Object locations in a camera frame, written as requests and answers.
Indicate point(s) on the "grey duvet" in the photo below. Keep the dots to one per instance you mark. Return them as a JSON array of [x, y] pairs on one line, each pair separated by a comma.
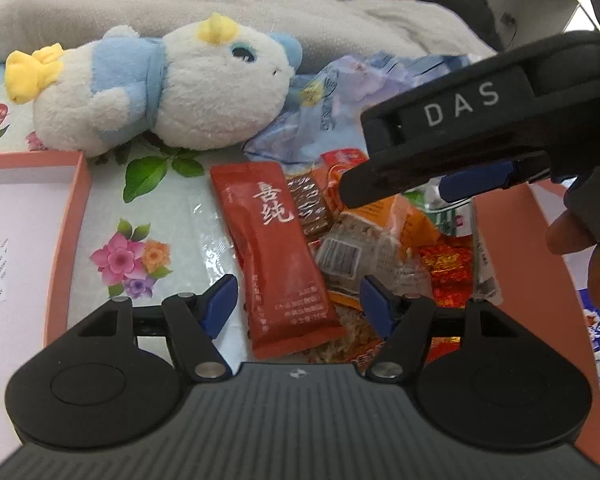
[[130, 5]]

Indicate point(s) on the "fruit printed bed mat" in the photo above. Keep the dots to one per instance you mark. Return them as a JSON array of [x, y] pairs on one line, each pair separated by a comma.
[[180, 220]]

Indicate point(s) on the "translucent blue plastic bag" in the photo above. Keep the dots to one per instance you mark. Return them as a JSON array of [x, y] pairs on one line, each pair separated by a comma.
[[340, 90]]

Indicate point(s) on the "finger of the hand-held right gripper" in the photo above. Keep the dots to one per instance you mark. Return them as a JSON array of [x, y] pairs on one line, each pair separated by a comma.
[[480, 180], [385, 182]]

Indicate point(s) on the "black wall socket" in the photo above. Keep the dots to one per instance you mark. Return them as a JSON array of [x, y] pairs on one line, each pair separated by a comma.
[[506, 19]]

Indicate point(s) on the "deep pink cardboard box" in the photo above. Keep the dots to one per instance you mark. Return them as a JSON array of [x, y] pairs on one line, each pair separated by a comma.
[[525, 270]]

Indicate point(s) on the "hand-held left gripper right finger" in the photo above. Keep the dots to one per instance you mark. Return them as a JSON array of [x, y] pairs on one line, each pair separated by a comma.
[[377, 305]]

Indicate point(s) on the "pile of snack packets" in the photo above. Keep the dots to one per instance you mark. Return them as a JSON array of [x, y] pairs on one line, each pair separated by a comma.
[[360, 245]]

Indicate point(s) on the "long dark red snack packet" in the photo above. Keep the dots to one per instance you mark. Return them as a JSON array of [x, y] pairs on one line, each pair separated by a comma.
[[275, 260]]

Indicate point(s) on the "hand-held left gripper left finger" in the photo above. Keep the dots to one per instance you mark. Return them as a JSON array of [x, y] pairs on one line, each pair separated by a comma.
[[220, 305]]

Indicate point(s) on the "white blue plush toy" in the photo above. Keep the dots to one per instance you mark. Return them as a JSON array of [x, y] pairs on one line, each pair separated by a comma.
[[205, 90]]

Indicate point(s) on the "grey cabinet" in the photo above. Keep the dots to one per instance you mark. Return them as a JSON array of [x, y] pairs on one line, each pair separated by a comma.
[[530, 0]]

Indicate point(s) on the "shallow pink cardboard box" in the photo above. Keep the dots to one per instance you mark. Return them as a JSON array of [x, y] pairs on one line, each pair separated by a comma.
[[20, 220]]

